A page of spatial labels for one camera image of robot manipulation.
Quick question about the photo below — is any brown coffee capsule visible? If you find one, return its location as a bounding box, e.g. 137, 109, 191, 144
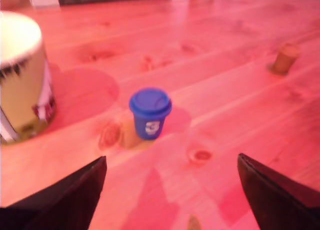
271, 42, 301, 75

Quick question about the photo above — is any yellow cartoon print mug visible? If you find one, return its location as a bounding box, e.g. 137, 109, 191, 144
0, 11, 58, 144

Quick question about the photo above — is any blue coffee capsule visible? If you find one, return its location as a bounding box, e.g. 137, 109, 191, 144
128, 87, 173, 141

